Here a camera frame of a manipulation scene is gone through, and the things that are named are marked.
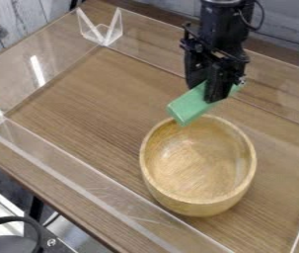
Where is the brown wooden bowl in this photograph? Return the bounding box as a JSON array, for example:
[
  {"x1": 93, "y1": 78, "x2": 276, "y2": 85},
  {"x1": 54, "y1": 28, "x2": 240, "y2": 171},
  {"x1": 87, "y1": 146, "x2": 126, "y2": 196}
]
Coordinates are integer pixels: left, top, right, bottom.
[{"x1": 141, "y1": 115, "x2": 257, "y2": 217}]

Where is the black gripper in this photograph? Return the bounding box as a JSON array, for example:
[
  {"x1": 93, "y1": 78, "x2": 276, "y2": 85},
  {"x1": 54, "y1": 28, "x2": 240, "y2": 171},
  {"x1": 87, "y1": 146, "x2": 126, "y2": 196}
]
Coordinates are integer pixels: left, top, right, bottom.
[{"x1": 181, "y1": 0, "x2": 256, "y2": 104}]

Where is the green rectangular block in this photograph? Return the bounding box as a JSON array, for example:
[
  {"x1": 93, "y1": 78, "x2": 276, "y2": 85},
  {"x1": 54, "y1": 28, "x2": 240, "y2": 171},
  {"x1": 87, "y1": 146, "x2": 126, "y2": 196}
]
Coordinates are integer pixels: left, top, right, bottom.
[{"x1": 166, "y1": 80, "x2": 245, "y2": 127}]

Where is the black metal stand base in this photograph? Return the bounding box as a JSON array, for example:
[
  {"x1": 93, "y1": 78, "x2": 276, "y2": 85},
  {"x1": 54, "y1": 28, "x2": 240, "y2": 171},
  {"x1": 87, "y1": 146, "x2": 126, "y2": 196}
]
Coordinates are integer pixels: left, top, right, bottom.
[{"x1": 0, "y1": 232, "x2": 79, "y2": 253}]

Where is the clear acrylic tray wall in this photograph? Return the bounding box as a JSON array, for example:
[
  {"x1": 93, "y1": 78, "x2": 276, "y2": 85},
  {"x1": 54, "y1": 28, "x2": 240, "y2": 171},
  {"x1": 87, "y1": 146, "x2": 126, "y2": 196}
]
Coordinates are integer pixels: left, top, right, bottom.
[{"x1": 0, "y1": 0, "x2": 299, "y2": 253}]

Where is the black table leg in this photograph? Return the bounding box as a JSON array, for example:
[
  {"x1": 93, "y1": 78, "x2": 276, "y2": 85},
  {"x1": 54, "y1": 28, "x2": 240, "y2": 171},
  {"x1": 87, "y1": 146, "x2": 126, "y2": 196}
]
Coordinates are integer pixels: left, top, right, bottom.
[{"x1": 30, "y1": 197, "x2": 46, "y2": 221}]

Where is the clear acrylic corner bracket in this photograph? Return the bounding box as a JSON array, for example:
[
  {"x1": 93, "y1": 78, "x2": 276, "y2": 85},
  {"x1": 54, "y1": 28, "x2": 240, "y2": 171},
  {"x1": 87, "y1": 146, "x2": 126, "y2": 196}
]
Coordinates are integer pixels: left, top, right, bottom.
[{"x1": 75, "y1": 8, "x2": 124, "y2": 46}]

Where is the black cable lower left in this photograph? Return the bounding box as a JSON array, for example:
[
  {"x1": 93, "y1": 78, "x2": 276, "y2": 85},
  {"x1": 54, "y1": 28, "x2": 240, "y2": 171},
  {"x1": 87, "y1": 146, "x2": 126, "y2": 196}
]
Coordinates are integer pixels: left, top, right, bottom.
[{"x1": 0, "y1": 215, "x2": 45, "y2": 253}]

